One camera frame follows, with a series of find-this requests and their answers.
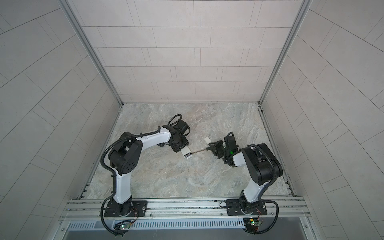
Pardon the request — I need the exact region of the left circuit board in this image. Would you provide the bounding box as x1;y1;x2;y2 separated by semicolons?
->
114;220;133;231

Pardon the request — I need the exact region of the aluminium corner post right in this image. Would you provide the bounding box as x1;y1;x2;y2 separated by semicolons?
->
258;0;312;106

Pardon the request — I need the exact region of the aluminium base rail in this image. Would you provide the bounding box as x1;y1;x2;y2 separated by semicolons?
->
52;195;320;240

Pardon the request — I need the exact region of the white remote control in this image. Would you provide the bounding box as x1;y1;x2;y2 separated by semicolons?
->
181;146;193;159

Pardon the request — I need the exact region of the black yellow screwdriver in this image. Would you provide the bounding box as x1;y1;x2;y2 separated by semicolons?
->
192;147;211;154

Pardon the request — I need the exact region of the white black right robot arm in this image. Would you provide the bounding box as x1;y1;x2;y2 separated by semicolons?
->
206;133;283;216

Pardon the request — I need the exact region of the aluminium corner post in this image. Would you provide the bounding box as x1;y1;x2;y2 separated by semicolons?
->
58;0;124;107
258;0;312;106

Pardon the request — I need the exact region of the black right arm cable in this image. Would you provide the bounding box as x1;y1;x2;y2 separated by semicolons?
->
223;131;280;235

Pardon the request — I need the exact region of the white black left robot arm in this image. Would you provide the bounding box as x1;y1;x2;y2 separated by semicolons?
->
100;115;191;217

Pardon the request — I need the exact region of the circuit board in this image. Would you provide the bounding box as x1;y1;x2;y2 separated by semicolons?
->
114;220;133;231
243;218;263;233

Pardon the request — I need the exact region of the aluminium corner post left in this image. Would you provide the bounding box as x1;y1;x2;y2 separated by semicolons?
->
58;0;124;107

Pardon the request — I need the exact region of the right circuit board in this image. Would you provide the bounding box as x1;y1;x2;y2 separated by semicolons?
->
243;218;263;233

